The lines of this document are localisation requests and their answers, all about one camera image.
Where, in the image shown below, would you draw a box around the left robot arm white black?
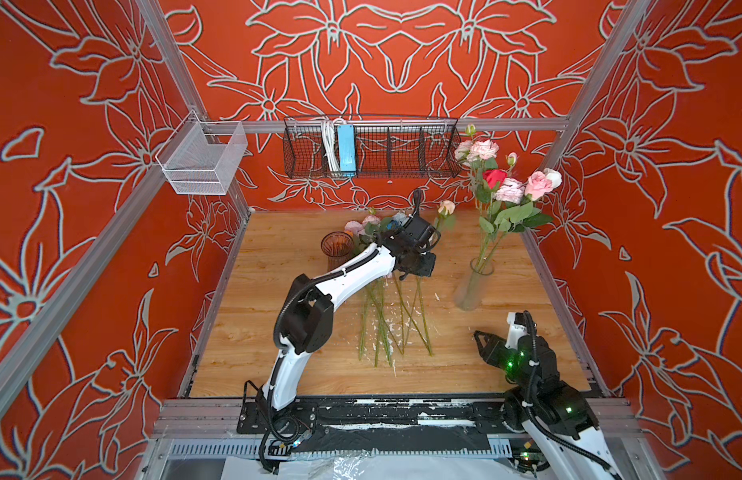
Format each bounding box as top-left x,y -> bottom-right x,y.
245,189 -> 441,475

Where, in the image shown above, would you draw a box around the aluminium frame post left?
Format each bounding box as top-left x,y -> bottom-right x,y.
137,1 -> 250,223

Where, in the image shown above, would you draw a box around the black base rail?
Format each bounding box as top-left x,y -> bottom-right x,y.
267,393 -> 540,461

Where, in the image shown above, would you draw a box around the aluminium back crossbar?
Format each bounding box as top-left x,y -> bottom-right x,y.
201,117 -> 569,135

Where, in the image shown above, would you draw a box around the aluminium frame post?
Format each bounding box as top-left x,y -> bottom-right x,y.
523,0 -> 654,218
137,1 -> 250,223

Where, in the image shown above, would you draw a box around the clear ribbed glass vase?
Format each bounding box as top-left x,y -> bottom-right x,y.
454,258 -> 495,311

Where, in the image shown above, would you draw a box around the peach rose stem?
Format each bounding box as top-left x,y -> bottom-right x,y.
435,200 -> 456,232

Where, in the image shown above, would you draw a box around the brown glass vase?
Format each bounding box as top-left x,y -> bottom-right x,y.
321,231 -> 355,271

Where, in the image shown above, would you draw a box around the white cables in basket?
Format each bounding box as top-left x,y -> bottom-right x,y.
320,118 -> 342,175

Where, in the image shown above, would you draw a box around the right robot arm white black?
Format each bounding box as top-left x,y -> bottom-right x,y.
474,325 -> 623,479

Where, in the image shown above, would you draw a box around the pink peony stem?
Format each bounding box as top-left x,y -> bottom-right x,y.
454,124 -> 525,273

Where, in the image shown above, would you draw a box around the white rose stem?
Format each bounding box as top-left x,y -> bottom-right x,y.
508,167 -> 564,241

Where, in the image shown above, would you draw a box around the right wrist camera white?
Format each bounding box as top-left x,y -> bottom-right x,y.
505,311 -> 535,349

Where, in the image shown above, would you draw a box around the aluminium frame post right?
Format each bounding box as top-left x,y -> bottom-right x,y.
523,0 -> 654,218

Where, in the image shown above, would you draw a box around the blue card in basket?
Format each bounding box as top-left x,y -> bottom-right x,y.
336,124 -> 357,177

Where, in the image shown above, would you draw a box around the pile of artificial flowers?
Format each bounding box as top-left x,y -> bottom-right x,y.
344,208 -> 434,368

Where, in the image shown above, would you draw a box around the pink rose stem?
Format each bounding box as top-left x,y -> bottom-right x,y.
476,169 -> 562,273

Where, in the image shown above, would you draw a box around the red rose stem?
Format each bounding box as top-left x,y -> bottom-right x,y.
475,168 -> 508,260

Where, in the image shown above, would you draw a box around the black wire basket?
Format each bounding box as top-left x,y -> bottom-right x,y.
283,114 -> 461,179

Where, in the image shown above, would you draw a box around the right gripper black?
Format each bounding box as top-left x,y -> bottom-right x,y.
474,329 -> 542,400

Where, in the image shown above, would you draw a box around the clear acrylic wall box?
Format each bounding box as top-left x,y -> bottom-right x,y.
155,110 -> 249,196

